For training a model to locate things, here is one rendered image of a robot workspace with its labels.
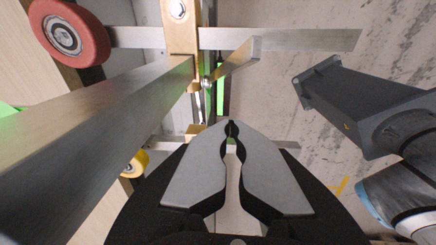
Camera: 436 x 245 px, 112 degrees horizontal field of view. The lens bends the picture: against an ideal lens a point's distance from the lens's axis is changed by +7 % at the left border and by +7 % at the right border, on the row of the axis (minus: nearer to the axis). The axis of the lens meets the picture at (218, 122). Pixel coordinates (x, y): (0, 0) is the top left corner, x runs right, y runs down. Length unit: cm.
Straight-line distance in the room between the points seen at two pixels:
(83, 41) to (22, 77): 14
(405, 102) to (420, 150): 17
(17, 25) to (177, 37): 21
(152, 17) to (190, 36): 30
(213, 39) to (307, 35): 14
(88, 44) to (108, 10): 21
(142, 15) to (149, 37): 27
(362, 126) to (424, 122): 14
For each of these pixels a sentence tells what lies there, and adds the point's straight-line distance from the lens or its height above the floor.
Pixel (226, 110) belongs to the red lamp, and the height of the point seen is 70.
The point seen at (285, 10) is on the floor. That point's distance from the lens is 117.
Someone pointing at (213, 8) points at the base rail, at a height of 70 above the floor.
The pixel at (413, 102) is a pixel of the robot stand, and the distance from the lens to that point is 87.
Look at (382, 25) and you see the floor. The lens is 146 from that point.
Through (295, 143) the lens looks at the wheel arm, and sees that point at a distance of 43.
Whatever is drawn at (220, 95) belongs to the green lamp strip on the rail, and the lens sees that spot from 45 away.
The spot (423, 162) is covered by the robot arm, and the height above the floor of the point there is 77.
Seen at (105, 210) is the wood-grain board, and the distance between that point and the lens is 63.
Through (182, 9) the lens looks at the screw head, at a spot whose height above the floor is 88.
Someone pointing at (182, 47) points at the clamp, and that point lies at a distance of 26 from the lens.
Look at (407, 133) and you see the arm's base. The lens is 82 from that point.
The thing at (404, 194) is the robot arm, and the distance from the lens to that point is 75.
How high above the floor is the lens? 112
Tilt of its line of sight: 58 degrees down
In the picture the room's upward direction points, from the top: 173 degrees counter-clockwise
